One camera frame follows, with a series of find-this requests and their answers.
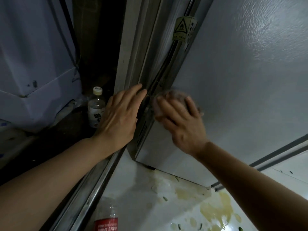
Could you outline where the white appliance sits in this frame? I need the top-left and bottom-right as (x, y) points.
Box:
(0, 0), (83, 133)

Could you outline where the white refrigerator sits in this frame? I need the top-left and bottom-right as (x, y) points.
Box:
(130, 0), (308, 201)

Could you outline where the plastic bottle with red label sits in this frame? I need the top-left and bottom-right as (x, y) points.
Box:
(93, 204), (119, 231)

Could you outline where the grey scouring pad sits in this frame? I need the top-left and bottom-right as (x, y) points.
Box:
(152, 90), (204, 118)

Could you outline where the person's left hand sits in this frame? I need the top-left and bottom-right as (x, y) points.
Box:
(93, 84), (148, 153)

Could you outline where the yellow warning sticker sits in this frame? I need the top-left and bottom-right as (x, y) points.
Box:
(172, 16), (198, 44)

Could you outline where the person's left forearm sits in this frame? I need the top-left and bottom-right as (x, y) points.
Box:
(0, 137), (115, 231)

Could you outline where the person's right forearm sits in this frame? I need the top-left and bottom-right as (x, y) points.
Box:
(194, 141), (308, 231)

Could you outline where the clear bottle with white cap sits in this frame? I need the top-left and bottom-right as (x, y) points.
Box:
(87, 86), (106, 129)

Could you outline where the metal door frame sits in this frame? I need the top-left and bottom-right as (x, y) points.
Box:
(40, 0), (166, 231)

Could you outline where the black cable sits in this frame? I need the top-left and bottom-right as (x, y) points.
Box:
(47, 0), (81, 82)

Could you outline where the person's right hand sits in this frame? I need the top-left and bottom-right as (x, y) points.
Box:
(154, 95), (210, 158)

